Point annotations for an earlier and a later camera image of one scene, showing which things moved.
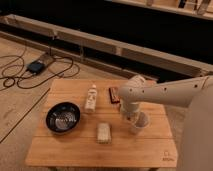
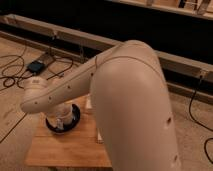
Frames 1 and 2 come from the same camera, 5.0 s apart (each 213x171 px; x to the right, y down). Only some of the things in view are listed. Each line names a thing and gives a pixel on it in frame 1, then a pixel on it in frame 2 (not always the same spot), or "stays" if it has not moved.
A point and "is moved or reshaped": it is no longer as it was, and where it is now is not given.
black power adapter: [35, 67] stays
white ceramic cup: [141, 121] is moved or reshaped
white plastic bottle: [91, 99] stays
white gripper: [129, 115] → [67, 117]
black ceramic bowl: [63, 117] stays
